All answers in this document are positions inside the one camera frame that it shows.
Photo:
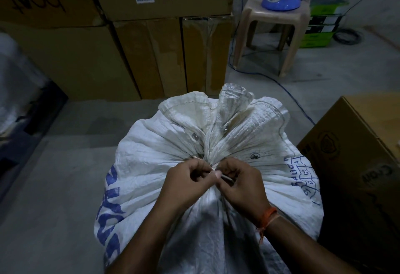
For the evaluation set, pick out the person's right hand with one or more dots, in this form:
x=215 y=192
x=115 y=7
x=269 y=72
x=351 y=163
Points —
x=243 y=189

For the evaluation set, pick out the person's left hand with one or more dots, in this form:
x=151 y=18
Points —
x=184 y=186

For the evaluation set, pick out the person's left thumb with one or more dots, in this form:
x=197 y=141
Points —
x=211 y=178

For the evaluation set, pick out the person's right thumb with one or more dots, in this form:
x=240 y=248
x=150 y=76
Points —
x=222 y=182

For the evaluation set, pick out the person's right forearm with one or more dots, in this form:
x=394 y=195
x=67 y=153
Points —
x=300 y=245

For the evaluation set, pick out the person's left forearm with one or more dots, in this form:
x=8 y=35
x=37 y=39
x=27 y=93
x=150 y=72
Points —
x=147 y=239

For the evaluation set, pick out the white woven sack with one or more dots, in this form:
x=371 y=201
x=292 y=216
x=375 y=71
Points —
x=175 y=145

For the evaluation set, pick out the orange thread wristband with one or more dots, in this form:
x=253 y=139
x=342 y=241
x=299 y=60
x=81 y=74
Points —
x=267 y=217

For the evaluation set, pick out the taped brown cardboard box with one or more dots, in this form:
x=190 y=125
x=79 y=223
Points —
x=175 y=58

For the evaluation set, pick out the brown printed cardboard box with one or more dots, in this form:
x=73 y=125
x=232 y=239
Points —
x=359 y=164

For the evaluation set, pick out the beige plastic stool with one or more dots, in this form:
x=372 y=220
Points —
x=275 y=30

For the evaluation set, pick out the plain brown cardboard box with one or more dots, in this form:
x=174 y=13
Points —
x=72 y=61

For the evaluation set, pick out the green and black box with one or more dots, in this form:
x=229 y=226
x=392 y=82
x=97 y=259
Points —
x=323 y=22

